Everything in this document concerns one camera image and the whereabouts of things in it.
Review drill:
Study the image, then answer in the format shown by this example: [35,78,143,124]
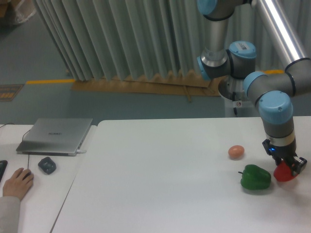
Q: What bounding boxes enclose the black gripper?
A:
[262,139,307,176]

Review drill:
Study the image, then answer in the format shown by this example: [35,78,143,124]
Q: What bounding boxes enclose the red pepper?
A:
[273,161,297,182]

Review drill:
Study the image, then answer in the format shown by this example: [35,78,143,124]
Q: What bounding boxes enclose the black computer mouse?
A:
[22,171,34,182]

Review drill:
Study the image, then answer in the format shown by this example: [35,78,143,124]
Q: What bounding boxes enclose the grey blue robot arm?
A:
[197,0,311,176]

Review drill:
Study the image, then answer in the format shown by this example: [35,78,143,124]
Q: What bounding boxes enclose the beige sleeved forearm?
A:
[0,196,20,233]

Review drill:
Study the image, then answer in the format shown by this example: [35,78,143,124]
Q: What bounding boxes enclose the green bell pepper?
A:
[239,165,271,190]

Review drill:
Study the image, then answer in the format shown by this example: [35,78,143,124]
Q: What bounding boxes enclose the person's hand on mouse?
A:
[2,167,34,201]

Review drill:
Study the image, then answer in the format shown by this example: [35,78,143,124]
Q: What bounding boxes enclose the brown egg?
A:
[228,145,244,159]

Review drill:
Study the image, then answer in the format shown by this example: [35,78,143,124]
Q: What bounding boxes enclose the brown cardboard sheet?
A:
[71,70,225,102]

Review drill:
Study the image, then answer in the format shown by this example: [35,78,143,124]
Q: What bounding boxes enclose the grey pleated curtain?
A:
[33,0,287,83]

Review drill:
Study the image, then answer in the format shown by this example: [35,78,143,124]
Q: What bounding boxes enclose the silver closed laptop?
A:
[16,118,93,156]

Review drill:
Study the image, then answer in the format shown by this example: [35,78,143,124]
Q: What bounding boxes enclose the dark grey small device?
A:
[38,157,57,175]

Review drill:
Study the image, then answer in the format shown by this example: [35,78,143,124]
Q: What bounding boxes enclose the black keyboard edge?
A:
[0,160,8,182]

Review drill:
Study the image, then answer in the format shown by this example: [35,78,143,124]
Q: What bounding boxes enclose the clear plastic bag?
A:
[11,0,36,25]

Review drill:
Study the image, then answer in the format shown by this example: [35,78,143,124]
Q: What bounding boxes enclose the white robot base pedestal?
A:
[218,75,259,117]

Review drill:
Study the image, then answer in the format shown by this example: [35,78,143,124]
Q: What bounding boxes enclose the black mouse cable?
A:
[0,122,33,173]

